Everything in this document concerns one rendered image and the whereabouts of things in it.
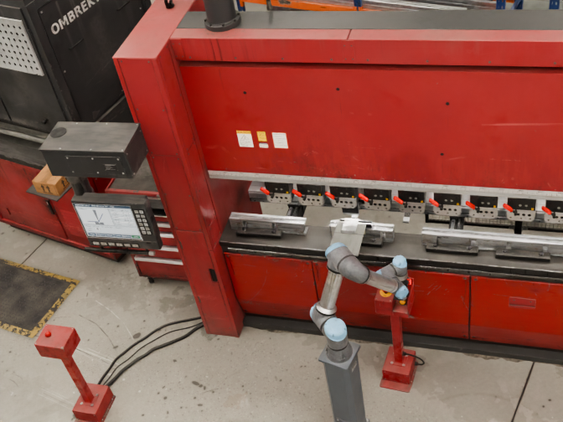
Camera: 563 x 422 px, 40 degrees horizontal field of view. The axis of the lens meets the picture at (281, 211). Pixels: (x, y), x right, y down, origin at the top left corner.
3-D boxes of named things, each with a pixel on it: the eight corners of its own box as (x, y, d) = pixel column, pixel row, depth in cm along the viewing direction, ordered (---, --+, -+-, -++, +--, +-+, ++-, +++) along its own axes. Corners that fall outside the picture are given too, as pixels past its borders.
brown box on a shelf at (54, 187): (26, 192, 543) (19, 178, 535) (49, 169, 559) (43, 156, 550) (57, 202, 530) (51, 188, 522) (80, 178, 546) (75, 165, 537)
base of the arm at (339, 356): (345, 367, 420) (343, 355, 414) (321, 357, 427) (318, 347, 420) (357, 346, 429) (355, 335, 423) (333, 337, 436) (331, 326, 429)
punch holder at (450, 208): (433, 214, 443) (433, 192, 432) (435, 204, 449) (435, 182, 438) (460, 216, 439) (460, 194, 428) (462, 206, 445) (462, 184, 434)
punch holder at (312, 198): (299, 204, 466) (296, 184, 455) (302, 195, 472) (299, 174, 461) (323, 206, 462) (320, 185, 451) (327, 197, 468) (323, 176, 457)
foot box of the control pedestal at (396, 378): (379, 387, 499) (378, 376, 491) (388, 356, 515) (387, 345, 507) (410, 393, 492) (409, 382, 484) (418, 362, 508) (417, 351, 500)
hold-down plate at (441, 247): (426, 251, 460) (426, 248, 458) (426, 245, 464) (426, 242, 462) (477, 256, 451) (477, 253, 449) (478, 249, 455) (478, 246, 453)
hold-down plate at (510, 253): (495, 258, 449) (495, 254, 447) (496, 251, 452) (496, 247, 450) (550, 262, 440) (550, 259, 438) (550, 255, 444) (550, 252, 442)
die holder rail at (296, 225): (231, 229, 500) (229, 218, 494) (234, 222, 504) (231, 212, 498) (306, 234, 486) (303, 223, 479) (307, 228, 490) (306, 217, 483)
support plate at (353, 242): (327, 254, 455) (327, 253, 454) (337, 223, 473) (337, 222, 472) (358, 256, 450) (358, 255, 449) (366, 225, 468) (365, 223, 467)
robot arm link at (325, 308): (319, 337, 422) (340, 257, 393) (306, 319, 432) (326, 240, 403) (337, 332, 428) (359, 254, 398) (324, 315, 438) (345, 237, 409)
